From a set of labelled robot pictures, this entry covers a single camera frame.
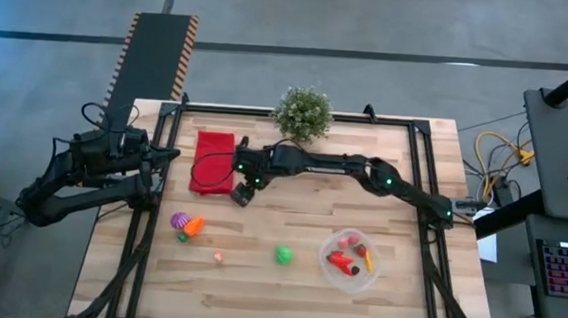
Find clear plastic container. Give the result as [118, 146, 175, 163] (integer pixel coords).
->
[316, 225, 386, 298]

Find grey side desk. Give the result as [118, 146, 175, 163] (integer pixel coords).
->
[514, 87, 568, 223]

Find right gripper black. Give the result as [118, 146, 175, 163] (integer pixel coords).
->
[230, 162, 270, 210]

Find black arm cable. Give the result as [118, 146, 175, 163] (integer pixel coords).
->
[190, 131, 248, 192]
[78, 100, 141, 136]

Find purple striped toy onion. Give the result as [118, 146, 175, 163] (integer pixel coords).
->
[169, 210, 193, 233]

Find yellow floor cable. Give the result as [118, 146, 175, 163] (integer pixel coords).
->
[470, 129, 537, 205]

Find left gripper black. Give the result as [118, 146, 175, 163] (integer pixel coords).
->
[123, 139, 183, 174]

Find red cloth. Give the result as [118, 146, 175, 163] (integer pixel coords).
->
[188, 130, 239, 199]

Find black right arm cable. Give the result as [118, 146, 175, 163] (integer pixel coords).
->
[190, 131, 248, 192]

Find small potted green plant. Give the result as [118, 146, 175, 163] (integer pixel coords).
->
[268, 83, 337, 146]

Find red toy chili pepper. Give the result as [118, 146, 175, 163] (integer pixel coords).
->
[324, 250, 357, 277]

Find green toy pepper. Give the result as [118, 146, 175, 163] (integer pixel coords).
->
[274, 245, 296, 268]

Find white paper sheet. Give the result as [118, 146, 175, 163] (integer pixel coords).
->
[471, 206, 503, 264]

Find black ramp orange striped edges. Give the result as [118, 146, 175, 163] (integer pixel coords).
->
[95, 8, 201, 140]

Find orange toy carrot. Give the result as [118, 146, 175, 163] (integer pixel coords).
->
[176, 214, 207, 246]

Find slim yellow toy vegetable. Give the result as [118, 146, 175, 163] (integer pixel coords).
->
[363, 248, 376, 276]

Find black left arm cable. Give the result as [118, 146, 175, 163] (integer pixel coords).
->
[78, 100, 141, 136]

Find black aluminium table frame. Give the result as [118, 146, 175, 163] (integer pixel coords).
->
[66, 84, 515, 318]

